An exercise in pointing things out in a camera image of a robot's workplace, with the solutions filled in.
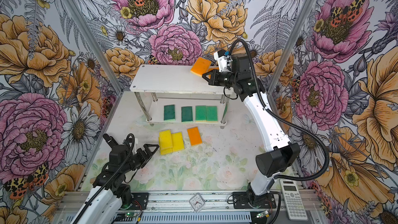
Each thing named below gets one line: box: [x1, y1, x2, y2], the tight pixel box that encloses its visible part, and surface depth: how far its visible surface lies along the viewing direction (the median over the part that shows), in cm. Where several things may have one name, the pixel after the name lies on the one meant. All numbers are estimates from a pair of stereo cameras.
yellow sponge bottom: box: [160, 147, 174, 156], surface depth 91 cm
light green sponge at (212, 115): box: [206, 105, 219, 123], surface depth 99 cm
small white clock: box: [189, 192, 206, 213], surface depth 74 cm
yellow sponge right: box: [171, 131, 186, 152], surface depth 96 cm
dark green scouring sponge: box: [181, 106, 193, 122], surface depth 101 cm
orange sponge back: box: [187, 126, 203, 147], surface depth 99 cm
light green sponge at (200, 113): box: [195, 105, 207, 122], surface depth 101 cm
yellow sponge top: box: [158, 129, 174, 151], surface depth 93 cm
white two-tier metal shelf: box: [129, 65, 235, 129], surface depth 98 cm
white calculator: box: [279, 178, 309, 222], surface depth 74 cm
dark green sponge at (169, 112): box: [163, 104, 176, 122], surface depth 101 cm
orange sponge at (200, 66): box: [190, 57, 212, 77], surface depth 74 cm
